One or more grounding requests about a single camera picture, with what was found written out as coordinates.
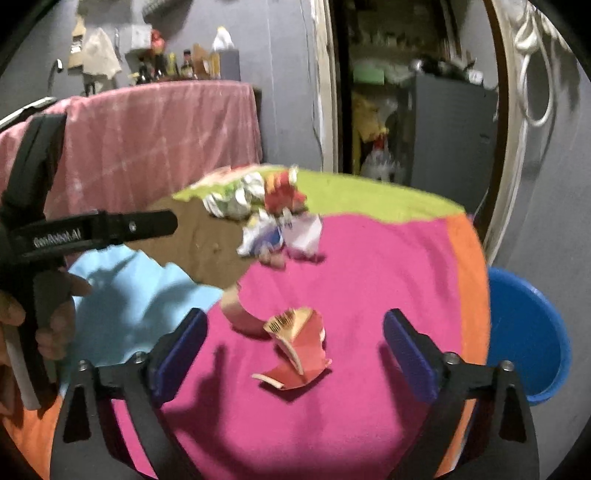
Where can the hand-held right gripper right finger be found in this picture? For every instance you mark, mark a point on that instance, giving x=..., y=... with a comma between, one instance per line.
x=408, y=357

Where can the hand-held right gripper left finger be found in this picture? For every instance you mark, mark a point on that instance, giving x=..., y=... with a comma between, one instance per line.
x=180, y=357

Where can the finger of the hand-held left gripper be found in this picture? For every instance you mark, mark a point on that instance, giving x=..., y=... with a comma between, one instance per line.
x=143, y=226

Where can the tan paper strip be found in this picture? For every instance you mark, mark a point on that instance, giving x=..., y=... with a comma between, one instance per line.
x=238, y=314

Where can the green white wrapper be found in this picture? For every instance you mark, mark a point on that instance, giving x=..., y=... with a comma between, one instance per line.
x=235, y=198

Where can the torn red paper carton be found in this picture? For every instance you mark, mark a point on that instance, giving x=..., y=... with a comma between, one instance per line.
x=309, y=355

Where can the blue plastic basin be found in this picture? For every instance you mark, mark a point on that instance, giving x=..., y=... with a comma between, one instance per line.
x=521, y=332

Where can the white blue wrapper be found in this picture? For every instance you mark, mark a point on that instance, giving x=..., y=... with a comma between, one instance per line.
x=261, y=237

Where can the red wrapper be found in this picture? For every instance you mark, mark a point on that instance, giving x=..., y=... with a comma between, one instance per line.
x=281, y=194

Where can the white paper carton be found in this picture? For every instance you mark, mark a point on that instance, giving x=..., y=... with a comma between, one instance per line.
x=304, y=235

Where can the person's left hand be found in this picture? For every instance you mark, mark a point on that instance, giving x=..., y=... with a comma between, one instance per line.
x=60, y=323

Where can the multicolour patchwork blanket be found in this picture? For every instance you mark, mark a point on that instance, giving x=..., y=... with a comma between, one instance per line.
x=369, y=300

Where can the white sink rim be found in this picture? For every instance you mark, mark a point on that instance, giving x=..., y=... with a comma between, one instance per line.
x=27, y=113

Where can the pink checked cloth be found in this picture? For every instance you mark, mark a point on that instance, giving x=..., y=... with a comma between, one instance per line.
x=161, y=138

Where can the metal tap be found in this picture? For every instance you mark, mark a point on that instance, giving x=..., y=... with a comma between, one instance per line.
x=57, y=67

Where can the beige hanging cloth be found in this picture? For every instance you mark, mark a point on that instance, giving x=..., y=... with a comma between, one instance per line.
x=99, y=55

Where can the wooden hanging brush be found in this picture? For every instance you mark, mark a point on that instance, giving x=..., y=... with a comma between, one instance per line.
x=77, y=46

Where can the dark round bottle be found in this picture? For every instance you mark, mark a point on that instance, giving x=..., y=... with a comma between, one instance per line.
x=144, y=74

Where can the dark tall bottle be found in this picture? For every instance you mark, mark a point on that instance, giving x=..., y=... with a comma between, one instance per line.
x=159, y=67

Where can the yellow bottle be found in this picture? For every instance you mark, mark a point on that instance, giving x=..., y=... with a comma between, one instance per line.
x=171, y=67

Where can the dark glass bottle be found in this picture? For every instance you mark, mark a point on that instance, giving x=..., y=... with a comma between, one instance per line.
x=187, y=67

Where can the brown cardboard piece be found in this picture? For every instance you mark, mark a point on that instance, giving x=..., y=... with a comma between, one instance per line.
x=203, y=62

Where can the grey tissue box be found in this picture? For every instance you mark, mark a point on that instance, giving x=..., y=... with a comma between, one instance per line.
x=230, y=64

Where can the red figurine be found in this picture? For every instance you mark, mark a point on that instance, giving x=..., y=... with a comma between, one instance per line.
x=157, y=41

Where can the white rooster figurine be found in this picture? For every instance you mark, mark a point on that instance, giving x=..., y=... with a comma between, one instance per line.
x=378, y=157

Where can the grey metal cabinet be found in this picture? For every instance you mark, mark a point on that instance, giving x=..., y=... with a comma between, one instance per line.
x=452, y=138

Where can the yellow plastic bag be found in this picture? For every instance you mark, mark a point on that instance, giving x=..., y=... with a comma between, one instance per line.
x=367, y=117

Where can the green flat box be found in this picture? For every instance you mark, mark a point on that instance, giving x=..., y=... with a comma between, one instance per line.
x=368, y=73

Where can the metal pots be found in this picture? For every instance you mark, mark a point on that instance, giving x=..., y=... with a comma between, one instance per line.
x=443, y=69

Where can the white wall box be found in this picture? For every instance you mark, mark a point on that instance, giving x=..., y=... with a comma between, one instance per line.
x=141, y=36

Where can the white door frame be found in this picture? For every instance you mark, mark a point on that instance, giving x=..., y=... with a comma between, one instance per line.
x=328, y=92

